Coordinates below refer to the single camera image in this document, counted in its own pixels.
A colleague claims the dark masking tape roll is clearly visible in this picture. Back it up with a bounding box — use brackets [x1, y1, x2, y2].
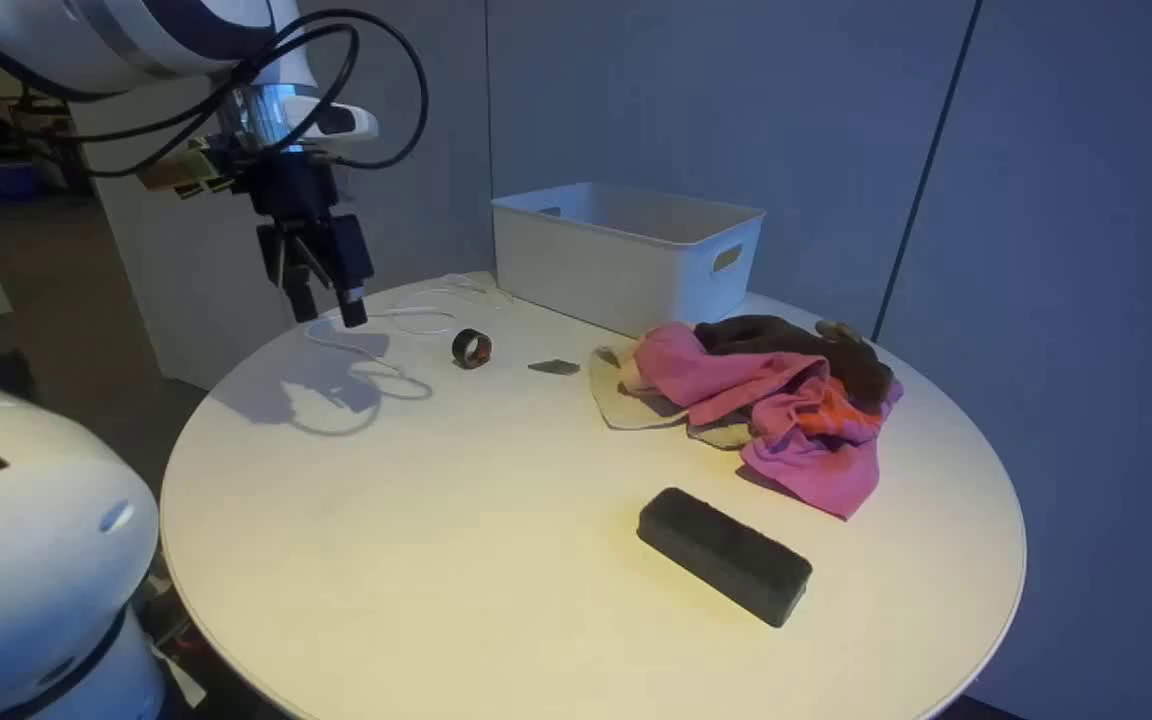
[450, 324, 497, 378]

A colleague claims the blue container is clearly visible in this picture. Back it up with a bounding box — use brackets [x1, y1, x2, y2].
[0, 157, 47, 206]

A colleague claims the small grey flat piece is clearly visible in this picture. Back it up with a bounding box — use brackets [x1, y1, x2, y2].
[523, 354, 586, 382]

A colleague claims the pink cloth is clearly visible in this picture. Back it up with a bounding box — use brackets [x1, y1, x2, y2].
[618, 320, 904, 525]

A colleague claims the white plastic storage bin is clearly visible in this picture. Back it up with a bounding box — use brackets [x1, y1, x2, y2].
[487, 179, 769, 342]

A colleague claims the dark brown cloth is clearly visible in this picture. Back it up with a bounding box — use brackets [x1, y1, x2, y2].
[693, 311, 902, 416]

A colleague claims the black rectangular block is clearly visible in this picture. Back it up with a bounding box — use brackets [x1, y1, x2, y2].
[632, 483, 822, 631]

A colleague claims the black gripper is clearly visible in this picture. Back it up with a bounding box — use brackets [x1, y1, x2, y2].
[248, 143, 382, 334]

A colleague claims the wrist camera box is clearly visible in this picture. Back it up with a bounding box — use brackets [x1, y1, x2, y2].
[134, 137, 233, 206]

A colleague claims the beige mesh cloth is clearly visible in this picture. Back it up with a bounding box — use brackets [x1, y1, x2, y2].
[586, 337, 756, 455]

